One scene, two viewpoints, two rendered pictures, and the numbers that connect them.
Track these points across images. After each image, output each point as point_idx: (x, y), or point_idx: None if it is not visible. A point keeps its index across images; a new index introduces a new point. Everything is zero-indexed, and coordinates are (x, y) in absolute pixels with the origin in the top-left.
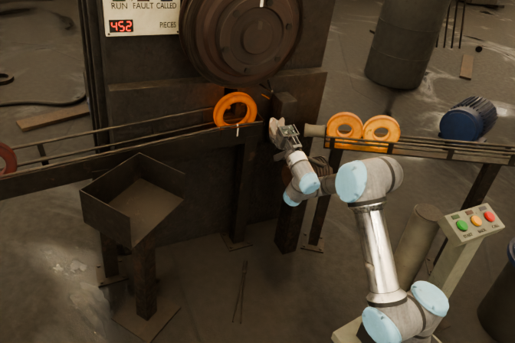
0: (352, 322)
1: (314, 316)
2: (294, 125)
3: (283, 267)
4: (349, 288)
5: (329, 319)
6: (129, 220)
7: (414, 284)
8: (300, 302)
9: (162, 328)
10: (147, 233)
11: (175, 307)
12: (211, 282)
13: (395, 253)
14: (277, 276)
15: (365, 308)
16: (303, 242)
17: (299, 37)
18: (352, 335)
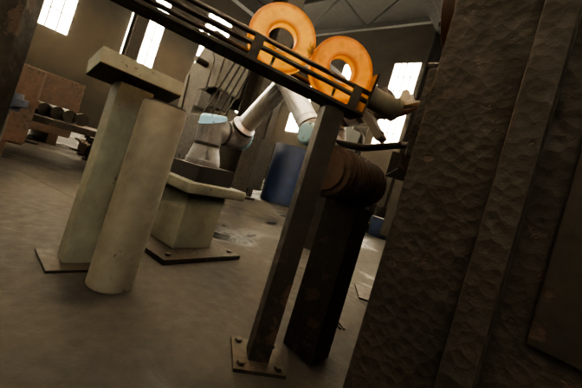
0: (231, 190)
1: (234, 281)
2: (384, 87)
3: (288, 321)
4: (184, 294)
5: (216, 276)
6: (391, 153)
7: (226, 117)
8: (252, 290)
9: (356, 288)
10: (388, 173)
11: (362, 297)
12: (356, 313)
13: (160, 199)
14: (291, 313)
15: (253, 135)
16: (274, 353)
17: None
18: (232, 189)
